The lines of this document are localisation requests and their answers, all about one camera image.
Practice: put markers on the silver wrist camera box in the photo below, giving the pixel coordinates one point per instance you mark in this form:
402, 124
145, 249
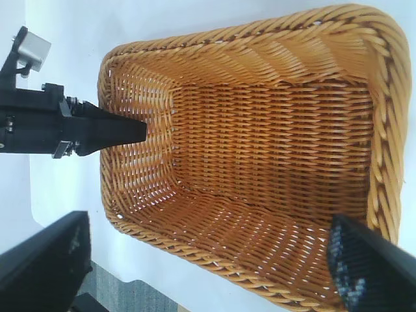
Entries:
34, 52

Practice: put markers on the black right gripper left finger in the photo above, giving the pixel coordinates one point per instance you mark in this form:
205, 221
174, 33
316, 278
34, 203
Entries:
39, 269

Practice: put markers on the woven wicker basket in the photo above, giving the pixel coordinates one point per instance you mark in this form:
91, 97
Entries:
260, 146

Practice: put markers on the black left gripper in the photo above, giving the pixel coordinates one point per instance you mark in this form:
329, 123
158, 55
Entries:
32, 123

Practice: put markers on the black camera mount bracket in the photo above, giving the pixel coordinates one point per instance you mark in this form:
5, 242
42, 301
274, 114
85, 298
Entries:
11, 71

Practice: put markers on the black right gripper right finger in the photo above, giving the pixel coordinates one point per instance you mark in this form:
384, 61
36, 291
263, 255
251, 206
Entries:
373, 273

